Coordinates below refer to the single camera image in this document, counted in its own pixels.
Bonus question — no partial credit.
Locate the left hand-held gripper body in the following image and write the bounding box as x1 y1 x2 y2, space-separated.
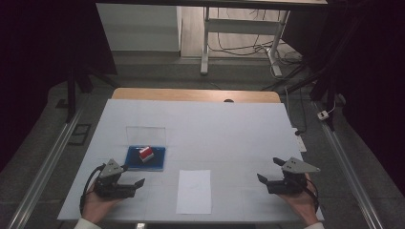
94 158 137 200

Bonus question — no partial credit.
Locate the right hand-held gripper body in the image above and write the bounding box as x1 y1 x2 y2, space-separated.
266 156 321 196

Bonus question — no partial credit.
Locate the red and white stamp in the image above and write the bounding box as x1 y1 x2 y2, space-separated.
139 145 155 164

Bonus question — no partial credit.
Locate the blue ink pad case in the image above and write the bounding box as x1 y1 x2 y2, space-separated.
123 126 168 173

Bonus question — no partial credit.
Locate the person's left hand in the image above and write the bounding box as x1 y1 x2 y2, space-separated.
81 181 124 225

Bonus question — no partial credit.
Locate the person's right hand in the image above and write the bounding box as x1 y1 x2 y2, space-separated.
276 173 320 228

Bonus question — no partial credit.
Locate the white power strip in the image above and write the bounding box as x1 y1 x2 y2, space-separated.
291 127 308 154

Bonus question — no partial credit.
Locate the person's left white sleeve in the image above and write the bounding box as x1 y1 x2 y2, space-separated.
73 217 102 229

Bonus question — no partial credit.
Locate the white paper sheet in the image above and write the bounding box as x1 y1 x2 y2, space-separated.
175 169 213 216

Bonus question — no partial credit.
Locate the large white table mat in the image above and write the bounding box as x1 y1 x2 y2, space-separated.
56 98 326 223

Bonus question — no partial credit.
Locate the white power adapter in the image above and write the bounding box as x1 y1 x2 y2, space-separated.
316 100 337 121

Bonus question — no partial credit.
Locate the black stand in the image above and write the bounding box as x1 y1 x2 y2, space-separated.
260 12 371 132
64 61 121 124

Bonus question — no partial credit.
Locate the white cabinet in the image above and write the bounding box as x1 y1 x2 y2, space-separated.
96 3 182 52

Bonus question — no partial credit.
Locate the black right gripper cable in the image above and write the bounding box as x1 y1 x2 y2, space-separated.
305 178 320 214

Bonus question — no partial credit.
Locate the black plug cable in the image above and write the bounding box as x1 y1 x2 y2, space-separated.
293 87 309 136

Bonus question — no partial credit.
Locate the black floor frame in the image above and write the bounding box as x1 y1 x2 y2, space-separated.
67 123 93 147

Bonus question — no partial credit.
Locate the aluminium floor rail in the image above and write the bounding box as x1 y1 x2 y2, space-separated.
6 106 84 229
312 100 386 229

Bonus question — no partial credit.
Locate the tangle of floor cables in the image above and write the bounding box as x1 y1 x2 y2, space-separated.
208 7 304 80

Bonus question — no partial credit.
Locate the white desk frame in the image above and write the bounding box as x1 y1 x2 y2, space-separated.
200 6 291 77

